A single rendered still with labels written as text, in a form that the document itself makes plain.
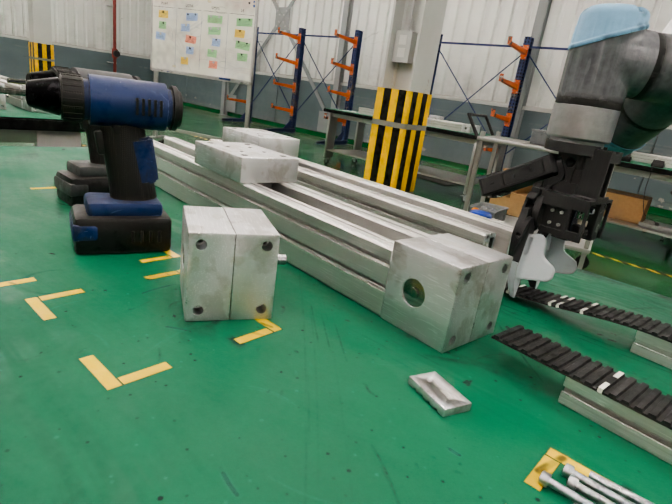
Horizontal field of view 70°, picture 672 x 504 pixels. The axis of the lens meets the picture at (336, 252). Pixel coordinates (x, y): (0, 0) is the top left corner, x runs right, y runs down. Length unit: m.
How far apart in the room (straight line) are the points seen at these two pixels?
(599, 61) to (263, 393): 0.51
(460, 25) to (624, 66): 8.85
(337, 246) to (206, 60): 5.93
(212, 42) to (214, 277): 5.99
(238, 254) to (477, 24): 8.95
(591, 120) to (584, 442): 0.36
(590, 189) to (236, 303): 0.44
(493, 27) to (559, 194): 8.57
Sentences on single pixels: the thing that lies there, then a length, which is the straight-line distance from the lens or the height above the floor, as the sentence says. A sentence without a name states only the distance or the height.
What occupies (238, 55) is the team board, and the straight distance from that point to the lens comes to 6.22.
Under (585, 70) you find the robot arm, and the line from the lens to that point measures 0.66.
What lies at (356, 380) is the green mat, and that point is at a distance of 0.45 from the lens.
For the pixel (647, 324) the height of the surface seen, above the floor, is 0.81.
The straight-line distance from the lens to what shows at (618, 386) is 0.50.
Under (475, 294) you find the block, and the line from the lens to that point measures 0.53.
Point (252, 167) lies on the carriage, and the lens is 0.78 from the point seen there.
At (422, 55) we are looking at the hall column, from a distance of 3.94.
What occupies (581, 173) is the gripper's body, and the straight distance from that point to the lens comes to 0.67.
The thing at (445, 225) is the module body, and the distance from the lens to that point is 0.73.
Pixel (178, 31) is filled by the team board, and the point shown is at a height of 1.44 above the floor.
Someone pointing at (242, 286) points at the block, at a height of 0.82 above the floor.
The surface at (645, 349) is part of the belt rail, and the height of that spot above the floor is 0.79.
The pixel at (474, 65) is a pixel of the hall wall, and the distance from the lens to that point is 9.25.
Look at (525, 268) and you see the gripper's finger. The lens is 0.68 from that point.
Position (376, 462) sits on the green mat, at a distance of 0.37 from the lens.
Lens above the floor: 1.02
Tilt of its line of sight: 18 degrees down
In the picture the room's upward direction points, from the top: 8 degrees clockwise
